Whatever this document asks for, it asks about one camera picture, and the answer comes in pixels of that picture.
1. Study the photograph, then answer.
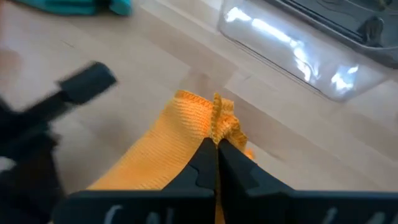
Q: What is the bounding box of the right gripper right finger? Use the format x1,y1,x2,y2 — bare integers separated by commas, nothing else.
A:
218,139,295,224

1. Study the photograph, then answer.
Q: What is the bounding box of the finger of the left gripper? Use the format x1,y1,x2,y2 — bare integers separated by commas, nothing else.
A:
18,61,118,123

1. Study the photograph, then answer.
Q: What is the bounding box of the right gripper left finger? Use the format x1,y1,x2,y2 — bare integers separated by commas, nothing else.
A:
163,138,218,191

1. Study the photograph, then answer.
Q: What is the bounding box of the orange microfiber towel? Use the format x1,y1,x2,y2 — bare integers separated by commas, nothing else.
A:
86,89,256,224

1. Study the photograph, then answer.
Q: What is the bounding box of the teal microfiber towel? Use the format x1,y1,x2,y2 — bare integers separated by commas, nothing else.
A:
14,0,133,17

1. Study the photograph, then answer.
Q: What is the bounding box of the clear plastic bin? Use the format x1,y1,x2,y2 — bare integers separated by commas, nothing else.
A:
217,0,398,103

